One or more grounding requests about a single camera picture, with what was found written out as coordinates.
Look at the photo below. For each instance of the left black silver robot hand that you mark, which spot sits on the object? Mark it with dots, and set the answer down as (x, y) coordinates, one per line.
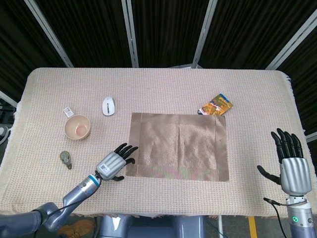
(110, 164)

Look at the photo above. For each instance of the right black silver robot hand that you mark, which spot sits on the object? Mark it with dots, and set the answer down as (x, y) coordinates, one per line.
(296, 176)

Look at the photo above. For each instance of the pink bowl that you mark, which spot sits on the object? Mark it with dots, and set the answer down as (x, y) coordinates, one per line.
(77, 129)

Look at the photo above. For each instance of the brown woven placemat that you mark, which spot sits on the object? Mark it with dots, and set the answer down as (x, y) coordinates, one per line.
(173, 148)

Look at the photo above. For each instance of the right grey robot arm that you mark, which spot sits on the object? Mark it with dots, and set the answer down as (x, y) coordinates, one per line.
(298, 218)

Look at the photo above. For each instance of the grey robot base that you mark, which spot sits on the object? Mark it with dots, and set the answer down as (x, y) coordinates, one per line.
(148, 228)

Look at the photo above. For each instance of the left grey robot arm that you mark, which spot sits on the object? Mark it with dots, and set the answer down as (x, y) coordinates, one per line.
(79, 192)

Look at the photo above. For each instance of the white computer mouse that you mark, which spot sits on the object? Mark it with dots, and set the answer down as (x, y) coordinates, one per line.
(108, 106)

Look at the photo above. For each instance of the small white eraser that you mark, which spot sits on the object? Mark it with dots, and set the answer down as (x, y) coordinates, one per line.
(68, 111)

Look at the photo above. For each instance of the brown shoe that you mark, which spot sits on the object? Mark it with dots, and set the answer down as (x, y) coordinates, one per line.
(79, 226)

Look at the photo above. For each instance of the white table leg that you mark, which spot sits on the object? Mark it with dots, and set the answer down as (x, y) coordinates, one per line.
(220, 228)

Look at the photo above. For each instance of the beige woven tablecloth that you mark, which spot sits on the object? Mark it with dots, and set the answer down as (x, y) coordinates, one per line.
(158, 86)

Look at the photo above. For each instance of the orange snack packet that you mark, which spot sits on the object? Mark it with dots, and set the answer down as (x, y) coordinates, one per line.
(216, 105)

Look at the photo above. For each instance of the grey white shoe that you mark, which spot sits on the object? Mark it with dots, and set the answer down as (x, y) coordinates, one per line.
(3, 134)

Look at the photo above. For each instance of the grey metal partition post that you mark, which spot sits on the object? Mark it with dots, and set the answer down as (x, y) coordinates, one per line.
(292, 44)
(48, 33)
(130, 33)
(205, 33)
(8, 98)
(312, 136)

